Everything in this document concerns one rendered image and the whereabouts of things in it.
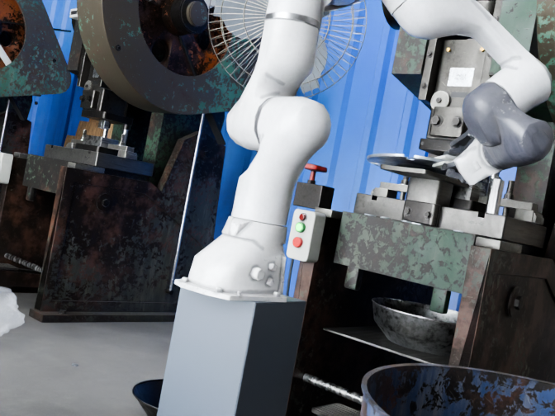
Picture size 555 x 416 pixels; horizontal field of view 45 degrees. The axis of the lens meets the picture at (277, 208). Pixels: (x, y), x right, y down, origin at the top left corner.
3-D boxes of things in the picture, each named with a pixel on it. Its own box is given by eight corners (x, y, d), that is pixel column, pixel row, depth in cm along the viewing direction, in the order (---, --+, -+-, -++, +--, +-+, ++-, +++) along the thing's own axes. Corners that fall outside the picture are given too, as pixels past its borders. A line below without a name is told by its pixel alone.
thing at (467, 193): (469, 200, 182) (472, 184, 182) (420, 193, 192) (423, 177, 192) (482, 204, 189) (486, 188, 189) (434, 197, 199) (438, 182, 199)
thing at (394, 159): (486, 182, 182) (486, 180, 182) (469, 163, 156) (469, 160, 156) (383, 171, 194) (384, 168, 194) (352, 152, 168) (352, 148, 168)
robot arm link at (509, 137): (482, 79, 136) (444, 106, 134) (519, 63, 123) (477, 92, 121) (529, 153, 137) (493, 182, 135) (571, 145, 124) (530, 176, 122)
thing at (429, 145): (481, 163, 178) (485, 143, 178) (415, 156, 191) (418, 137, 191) (504, 172, 191) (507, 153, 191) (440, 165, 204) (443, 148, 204)
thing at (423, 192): (417, 222, 163) (428, 167, 163) (369, 213, 173) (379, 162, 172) (462, 231, 182) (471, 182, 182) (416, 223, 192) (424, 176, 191)
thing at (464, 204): (471, 211, 179) (474, 200, 179) (406, 201, 192) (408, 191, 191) (495, 218, 191) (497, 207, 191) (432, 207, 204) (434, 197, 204)
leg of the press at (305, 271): (277, 442, 181) (339, 113, 180) (246, 427, 188) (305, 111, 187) (434, 405, 250) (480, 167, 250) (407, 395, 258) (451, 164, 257)
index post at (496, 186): (495, 214, 168) (502, 176, 168) (483, 212, 170) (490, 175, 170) (499, 215, 170) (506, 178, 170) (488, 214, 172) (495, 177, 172)
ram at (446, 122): (467, 139, 176) (488, 27, 176) (417, 134, 186) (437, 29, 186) (493, 150, 189) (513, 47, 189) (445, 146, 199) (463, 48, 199)
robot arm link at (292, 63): (287, 16, 123) (231, 25, 138) (267, 150, 124) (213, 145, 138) (331, 31, 130) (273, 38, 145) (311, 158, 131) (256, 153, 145)
